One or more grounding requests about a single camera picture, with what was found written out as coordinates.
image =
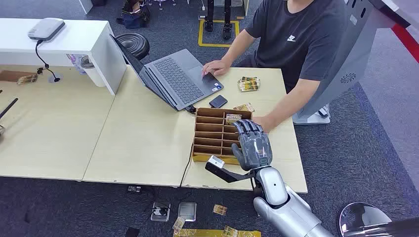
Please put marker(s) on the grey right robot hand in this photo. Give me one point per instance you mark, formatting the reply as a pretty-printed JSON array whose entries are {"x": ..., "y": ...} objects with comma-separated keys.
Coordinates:
[{"x": 254, "y": 148}]

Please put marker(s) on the person's right forearm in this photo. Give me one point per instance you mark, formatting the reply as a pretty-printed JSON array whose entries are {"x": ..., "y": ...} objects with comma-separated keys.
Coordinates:
[{"x": 238, "y": 47}]

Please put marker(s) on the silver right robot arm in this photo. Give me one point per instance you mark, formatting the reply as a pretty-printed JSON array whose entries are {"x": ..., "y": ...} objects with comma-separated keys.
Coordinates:
[{"x": 284, "y": 205}]

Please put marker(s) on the person's left forearm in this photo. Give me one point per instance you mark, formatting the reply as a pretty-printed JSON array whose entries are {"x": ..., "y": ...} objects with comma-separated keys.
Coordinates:
[{"x": 291, "y": 101}]

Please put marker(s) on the patterned card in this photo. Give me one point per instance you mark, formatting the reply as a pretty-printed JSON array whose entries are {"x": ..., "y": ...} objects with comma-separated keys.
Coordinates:
[
  {"x": 27, "y": 79},
  {"x": 220, "y": 210},
  {"x": 244, "y": 107},
  {"x": 178, "y": 223},
  {"x": 230, "y": 231},
  {"x": 232, "y": 118}
]

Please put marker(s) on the wooden compartment card box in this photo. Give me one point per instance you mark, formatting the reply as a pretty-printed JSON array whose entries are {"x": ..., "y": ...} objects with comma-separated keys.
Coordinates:
[{"x": 211, "y": 134}]

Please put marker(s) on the person's right hand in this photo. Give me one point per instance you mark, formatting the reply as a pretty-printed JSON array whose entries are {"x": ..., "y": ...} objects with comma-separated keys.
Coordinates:
[{"x": 215, "y": 67}]

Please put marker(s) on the person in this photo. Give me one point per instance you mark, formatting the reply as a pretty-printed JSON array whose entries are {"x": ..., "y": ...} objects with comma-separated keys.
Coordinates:
[{"x": 298, "y": 42}]

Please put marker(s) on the small black flat device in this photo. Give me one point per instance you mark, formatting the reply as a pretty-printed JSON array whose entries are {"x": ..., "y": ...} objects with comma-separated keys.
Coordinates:
[{"x": 218, "y": 101}]

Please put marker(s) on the stack of patterned cards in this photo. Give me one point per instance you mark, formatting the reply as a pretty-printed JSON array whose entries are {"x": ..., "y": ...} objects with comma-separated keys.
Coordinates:
[{"x": 248, "y": 83}]

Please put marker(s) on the silver floor plate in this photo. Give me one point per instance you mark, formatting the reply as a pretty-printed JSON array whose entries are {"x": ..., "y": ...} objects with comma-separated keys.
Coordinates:
[{"x": 187, "y": 211}]

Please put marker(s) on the yellow patterned strip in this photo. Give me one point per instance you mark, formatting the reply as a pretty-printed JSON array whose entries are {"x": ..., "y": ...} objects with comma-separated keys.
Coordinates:
[{"x": 203, "y": 233}]

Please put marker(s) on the grey open laptop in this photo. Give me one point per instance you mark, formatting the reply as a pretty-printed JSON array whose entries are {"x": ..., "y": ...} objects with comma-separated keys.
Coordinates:
[{"x": 176, "y": 78}]

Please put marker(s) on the floor power socket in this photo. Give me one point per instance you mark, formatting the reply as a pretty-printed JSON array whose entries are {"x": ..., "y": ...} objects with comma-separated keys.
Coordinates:
[{"x": 160, "y": 211}]

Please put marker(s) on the grey white kiosk stand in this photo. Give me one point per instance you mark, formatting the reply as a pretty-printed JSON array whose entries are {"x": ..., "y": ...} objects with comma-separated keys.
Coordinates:
[{"x": 347, "y": 62}]

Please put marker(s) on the yellow tape square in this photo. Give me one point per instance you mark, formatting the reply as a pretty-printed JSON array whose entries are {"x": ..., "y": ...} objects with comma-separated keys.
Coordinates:
[{"x": 200, "y": 32}]

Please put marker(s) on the black robot legs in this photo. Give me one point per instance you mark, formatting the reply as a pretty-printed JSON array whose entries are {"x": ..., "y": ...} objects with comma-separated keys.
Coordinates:
[{"x": 226, "y": 23}]

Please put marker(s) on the shiny silver dome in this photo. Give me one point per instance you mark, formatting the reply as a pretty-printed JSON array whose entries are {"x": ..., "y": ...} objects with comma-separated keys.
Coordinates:
[{"x": 363, "y": 217}]

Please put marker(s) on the black flat item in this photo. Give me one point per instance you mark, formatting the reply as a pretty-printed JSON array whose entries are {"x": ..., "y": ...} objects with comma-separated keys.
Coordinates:
[{"x": 132, "y": 232}]

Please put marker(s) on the black round stool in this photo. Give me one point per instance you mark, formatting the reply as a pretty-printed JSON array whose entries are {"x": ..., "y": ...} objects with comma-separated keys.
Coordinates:
[{"x": 134, "y": 44}]

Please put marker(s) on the white cup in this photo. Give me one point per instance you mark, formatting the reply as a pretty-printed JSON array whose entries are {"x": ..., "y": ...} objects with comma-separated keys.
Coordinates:
[{"x": 93, "y": 70}]

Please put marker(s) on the dark bag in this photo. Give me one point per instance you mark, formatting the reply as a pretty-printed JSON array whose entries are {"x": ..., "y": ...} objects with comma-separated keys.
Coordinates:
[{"x": 133, "y": 14}]

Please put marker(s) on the red bar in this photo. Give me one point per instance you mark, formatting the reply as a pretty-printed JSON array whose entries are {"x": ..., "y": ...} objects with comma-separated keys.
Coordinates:
[{"x": 406, "y": 41}]

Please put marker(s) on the clear plastic bag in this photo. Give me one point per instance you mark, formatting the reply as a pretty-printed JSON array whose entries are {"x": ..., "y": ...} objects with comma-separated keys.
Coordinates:
[{"x": 76, "y": 62}]

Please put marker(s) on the white desk shelf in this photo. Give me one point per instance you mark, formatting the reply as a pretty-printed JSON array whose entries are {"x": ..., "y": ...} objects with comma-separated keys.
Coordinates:
[{"x": 75, "y": 41}]

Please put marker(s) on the grey flat box device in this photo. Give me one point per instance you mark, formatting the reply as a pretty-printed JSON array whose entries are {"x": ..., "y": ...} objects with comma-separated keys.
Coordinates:
[{"x": 46, "y": 28}]

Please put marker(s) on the black rod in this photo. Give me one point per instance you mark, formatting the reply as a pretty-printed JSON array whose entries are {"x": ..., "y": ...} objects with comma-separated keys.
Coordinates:
[{"x": 8, "y": 108}]

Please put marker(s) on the brown flat board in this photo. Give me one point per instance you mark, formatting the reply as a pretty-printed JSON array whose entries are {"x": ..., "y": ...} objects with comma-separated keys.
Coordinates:
[{"x": 11, "y": 75}]

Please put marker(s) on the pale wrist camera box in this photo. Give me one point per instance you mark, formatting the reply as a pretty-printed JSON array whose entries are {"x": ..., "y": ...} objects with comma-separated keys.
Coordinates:
[{"x": 216, "y": 162}]

